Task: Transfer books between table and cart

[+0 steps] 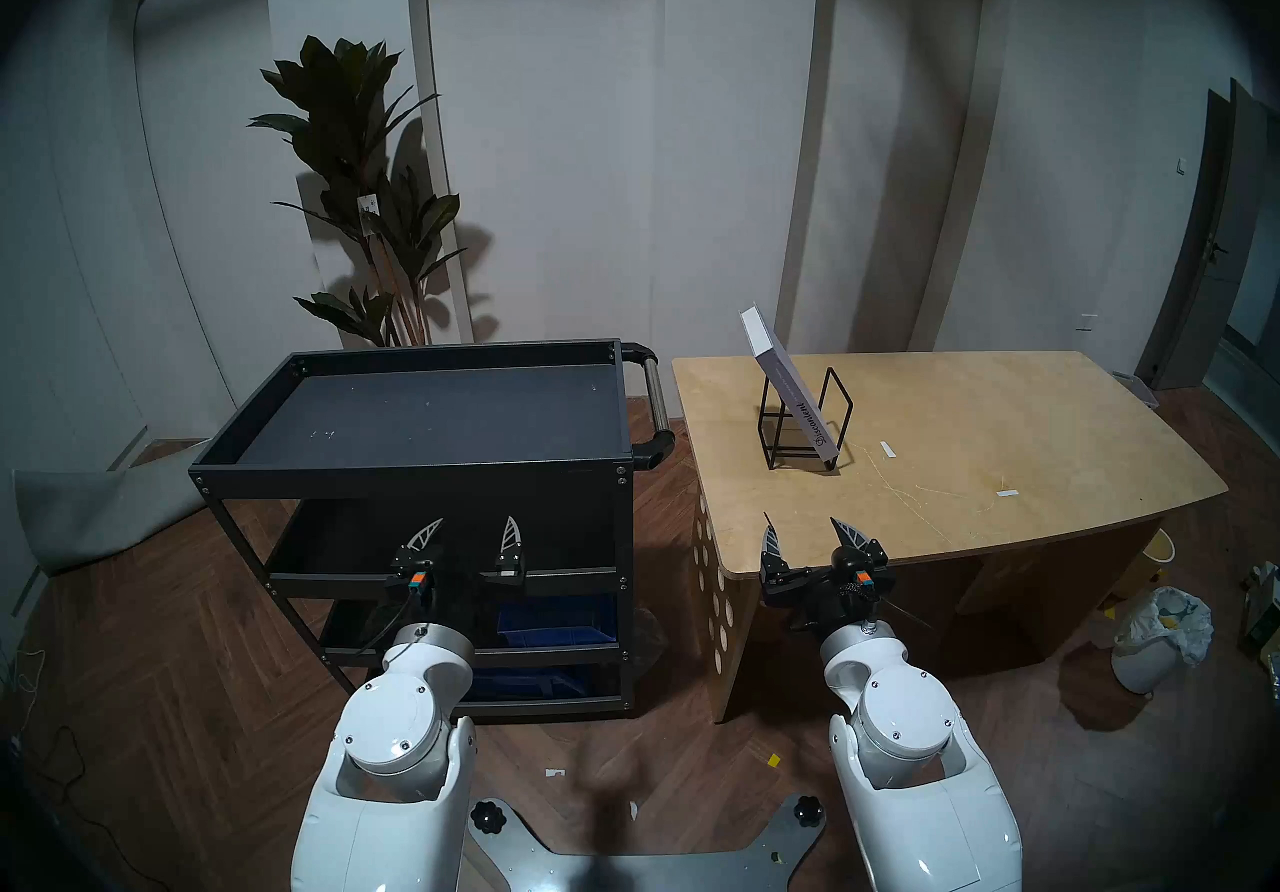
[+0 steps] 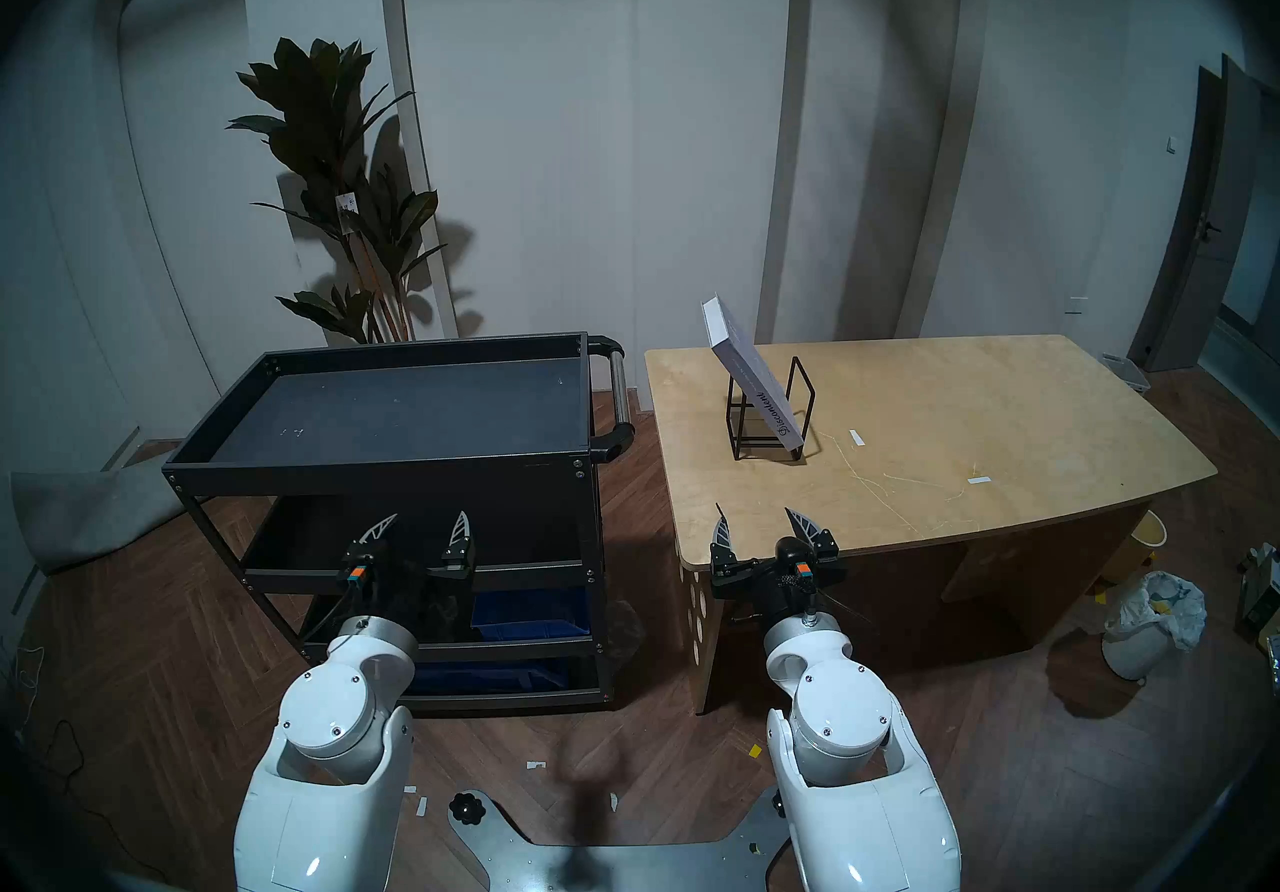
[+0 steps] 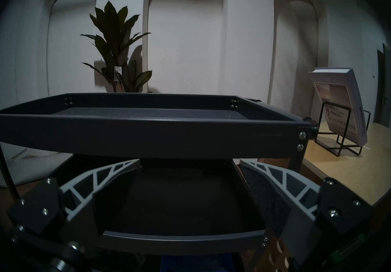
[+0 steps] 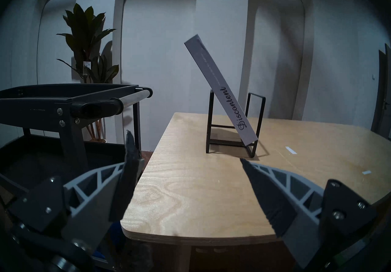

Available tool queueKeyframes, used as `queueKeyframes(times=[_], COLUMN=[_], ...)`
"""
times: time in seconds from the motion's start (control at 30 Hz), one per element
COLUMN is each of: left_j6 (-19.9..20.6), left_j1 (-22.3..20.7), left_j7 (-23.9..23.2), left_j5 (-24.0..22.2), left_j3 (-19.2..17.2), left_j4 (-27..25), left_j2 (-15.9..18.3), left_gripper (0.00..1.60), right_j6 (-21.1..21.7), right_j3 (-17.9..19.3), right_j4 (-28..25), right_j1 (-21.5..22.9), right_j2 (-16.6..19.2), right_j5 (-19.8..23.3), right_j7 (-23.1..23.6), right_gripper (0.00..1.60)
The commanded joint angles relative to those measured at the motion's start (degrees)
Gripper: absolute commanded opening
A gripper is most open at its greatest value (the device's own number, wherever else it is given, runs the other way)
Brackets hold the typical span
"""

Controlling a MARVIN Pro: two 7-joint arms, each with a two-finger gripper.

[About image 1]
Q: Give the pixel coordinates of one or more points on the grey box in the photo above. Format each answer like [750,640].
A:
[790,385]

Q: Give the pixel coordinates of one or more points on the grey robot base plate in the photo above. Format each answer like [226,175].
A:
[640,865]

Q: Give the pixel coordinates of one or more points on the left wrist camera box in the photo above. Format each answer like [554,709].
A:
[418,584]

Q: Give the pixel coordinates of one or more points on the light wooden table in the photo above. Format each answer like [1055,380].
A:
[1000,430]

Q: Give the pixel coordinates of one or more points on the grey flat floor object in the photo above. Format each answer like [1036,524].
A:
[1136,387]

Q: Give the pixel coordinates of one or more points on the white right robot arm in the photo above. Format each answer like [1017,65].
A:
[900,720]

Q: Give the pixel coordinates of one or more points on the black star knob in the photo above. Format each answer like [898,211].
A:
[489,817]
[808,811]

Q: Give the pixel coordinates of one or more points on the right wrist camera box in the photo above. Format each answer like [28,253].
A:
[865,583]

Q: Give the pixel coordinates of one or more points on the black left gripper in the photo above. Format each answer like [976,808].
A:
[410,564]

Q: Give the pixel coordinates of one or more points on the grey floor mat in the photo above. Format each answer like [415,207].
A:
[100,510]

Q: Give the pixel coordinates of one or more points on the tall dark green plant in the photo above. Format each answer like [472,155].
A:
[345,120]

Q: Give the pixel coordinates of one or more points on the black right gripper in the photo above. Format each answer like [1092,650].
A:
[825,592]

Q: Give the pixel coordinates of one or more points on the white trash bin with bag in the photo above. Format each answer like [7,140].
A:
[1160,630]

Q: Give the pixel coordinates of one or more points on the black metal utility cart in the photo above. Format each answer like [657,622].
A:
[440,420]

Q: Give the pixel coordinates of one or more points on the dark grey door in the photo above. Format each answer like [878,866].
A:
[1205,250]

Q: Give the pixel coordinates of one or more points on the cardboard box clutter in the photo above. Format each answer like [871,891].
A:
[1262,610]

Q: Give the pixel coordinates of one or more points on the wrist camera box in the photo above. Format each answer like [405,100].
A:
[418,584]
[865,583]

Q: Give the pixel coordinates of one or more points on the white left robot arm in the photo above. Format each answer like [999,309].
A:
[400,730]

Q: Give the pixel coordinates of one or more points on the blue plastic bin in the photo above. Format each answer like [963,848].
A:
[555,622]

